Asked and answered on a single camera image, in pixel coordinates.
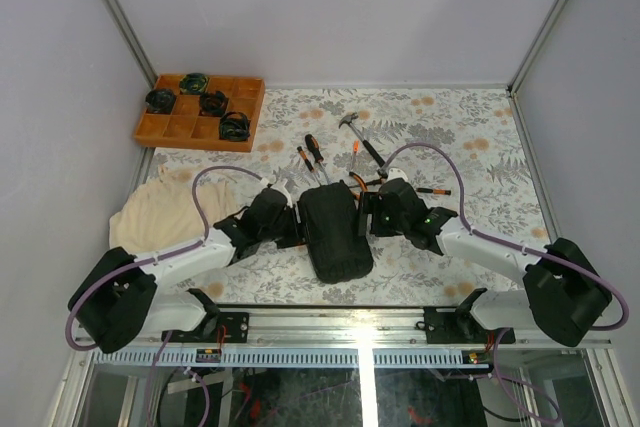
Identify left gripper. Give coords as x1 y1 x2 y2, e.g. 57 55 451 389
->
261 201 326 250

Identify orange handled pliers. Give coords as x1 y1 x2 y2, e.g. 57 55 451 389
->
348 171 386 199

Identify black plastic tool case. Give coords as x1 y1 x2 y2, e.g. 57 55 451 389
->
298 183 374 284

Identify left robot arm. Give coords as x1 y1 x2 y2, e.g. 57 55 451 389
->
68 187 298 353

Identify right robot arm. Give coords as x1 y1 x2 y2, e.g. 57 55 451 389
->
359 178 612 347

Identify precision screwdriver orange black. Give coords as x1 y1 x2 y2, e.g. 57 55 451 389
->
416 187 452 196

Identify small black orange screwdriver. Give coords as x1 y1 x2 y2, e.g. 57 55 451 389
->
296 146 322 186

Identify large black orange screwdriver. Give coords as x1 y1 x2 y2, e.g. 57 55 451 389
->
304 134 331 184

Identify floral table cloth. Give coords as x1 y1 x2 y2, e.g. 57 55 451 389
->
148 89 549 306

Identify dark rolled fabric band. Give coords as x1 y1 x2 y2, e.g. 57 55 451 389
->
218 111 251 142

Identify steel claw hammer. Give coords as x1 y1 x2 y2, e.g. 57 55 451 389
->
339 113 385 167

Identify cream cloth bag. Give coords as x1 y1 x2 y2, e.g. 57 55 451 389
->
109 168 238 254

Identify wooden compartment tray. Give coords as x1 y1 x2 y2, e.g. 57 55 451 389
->
134 74 265 152

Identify dark rolled band centre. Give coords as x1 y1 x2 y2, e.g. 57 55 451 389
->
199 90 228 117

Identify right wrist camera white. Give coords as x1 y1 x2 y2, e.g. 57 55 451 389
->
385 167 408 182

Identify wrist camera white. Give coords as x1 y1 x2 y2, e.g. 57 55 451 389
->
271 178 295 196
385 167 408 182

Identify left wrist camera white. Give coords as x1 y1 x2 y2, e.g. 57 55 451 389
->
271 178 295 196

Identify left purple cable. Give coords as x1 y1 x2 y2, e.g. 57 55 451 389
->
67 165 274 351

